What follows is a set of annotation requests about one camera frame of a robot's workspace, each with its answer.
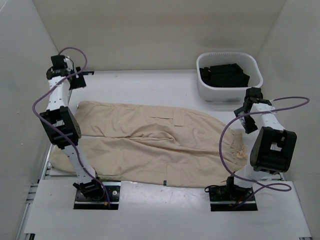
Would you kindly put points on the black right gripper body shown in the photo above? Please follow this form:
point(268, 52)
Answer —
point(249, 124)

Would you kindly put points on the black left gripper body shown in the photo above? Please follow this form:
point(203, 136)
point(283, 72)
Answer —
point(77, 83)

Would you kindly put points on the beige trousers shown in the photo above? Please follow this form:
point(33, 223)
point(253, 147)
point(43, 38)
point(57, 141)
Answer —
point(176, 146)

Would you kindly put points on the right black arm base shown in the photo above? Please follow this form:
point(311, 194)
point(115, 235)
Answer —
point(230, 199)

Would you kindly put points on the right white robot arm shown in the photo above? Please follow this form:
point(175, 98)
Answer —
point(274, 146)

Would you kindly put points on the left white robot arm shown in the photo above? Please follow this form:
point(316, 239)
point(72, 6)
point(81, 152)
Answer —
point(62, 78)

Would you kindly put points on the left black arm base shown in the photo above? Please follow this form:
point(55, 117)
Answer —
point(97, 200)

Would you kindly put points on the folded black trousers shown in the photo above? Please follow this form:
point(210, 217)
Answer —
point(224, 76)

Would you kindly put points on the white plastic basket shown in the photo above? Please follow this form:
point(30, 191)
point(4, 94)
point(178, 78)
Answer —
point(244, 60)

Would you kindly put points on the white front cover board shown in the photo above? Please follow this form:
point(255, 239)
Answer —
point(155, 212)

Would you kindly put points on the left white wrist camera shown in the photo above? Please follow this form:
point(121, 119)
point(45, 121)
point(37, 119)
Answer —
point(69, 64)

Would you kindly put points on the aluminium table frame rail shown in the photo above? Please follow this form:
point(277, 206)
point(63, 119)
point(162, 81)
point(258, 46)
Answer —
point(176, 88)

